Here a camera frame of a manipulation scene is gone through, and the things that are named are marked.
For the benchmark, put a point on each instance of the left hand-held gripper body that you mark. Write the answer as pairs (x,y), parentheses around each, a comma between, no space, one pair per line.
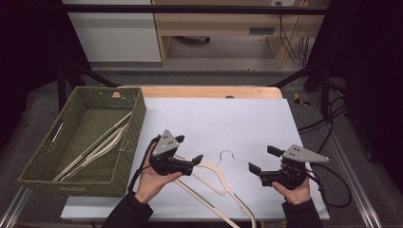
(171,166)

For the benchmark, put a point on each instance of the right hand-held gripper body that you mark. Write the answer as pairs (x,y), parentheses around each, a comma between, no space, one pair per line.
(285,177)

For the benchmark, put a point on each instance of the cream plastic clothes hanger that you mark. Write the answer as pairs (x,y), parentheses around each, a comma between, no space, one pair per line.
(222,180)
(109,141)

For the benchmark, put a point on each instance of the green woven basket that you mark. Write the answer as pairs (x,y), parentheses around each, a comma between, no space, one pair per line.
(85,126)

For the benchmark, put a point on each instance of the person's right hand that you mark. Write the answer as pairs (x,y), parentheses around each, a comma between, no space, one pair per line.
(296,194)

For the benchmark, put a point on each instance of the person's left hand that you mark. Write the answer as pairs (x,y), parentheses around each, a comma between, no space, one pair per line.
(152,183)

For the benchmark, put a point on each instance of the white paper sheet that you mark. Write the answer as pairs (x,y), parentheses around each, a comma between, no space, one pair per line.
(221,126)

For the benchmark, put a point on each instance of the yellow and black tool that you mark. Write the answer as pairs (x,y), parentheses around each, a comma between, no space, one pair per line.
(299,99)

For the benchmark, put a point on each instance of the black metal stand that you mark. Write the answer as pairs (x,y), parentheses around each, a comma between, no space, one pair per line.
(324,88)
(63,85)

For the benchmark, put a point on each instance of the white cabinet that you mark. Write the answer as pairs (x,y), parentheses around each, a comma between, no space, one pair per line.
(114,38)

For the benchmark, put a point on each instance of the light wooden desk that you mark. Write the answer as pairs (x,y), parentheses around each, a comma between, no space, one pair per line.
(221,23)

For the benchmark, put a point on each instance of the dark curtain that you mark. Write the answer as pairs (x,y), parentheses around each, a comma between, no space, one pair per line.
(28,47)
(374,63)

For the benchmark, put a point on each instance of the aluminium rail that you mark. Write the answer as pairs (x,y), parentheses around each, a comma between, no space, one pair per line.
(355,177)
(14,207)

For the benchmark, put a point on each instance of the black horizontal frame bar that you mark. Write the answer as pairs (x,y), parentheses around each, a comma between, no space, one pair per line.
(190,9)

